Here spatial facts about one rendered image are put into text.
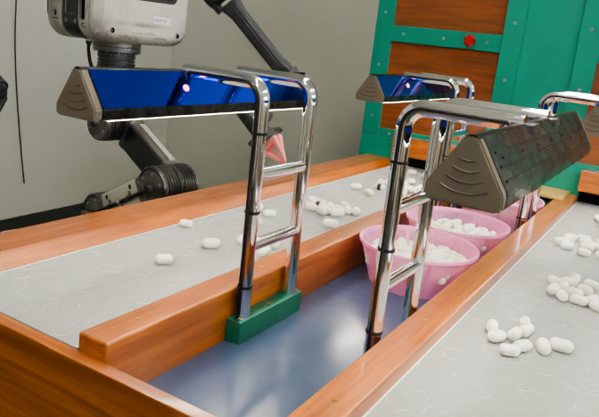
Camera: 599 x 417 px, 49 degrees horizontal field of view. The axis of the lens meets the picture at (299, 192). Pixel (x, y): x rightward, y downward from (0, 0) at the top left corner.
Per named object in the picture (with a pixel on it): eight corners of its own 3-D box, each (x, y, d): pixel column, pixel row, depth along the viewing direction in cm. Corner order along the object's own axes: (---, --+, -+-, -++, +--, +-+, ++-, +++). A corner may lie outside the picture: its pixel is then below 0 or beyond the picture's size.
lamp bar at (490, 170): (422, 198, 66) (432, 127, 65) (543, 146, 119) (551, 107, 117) (500, 216, 63) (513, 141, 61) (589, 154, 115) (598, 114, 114)
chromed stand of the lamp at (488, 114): (349, 390, 99) (391, 95, 88) (400, 345, 116) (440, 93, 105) (471, 439, 90) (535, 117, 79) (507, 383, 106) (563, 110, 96)
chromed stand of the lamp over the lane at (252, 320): (153, 311, 118) (169, 61, 108) (222, 282, 135) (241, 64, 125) (238, 345, 109) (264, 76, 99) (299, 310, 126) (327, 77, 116)
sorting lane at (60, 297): (-54, 298, 104) (-54, 285, 103) (393, 169, 257) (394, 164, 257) (76, 362, 89) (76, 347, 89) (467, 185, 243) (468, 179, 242)
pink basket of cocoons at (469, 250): (333, 280, 143) (339, 239, 141) (382, 253, 166) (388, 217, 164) (450, 317, 131) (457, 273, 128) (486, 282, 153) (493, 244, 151)
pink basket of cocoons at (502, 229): (399, 262, 161) (406, 224, 159) (402, 233, 187) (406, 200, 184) (510, 279, 157) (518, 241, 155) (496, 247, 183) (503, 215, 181)
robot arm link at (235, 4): (285, 90, 233) (307, 74, 229) (279, 103, 221) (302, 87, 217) (203, -13, 219) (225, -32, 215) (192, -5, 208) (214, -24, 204)
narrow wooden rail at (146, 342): (75, 403, 91) (77, 331, 89) (464, 202, 244) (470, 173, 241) (102, 418, 88) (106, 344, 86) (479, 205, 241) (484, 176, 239)
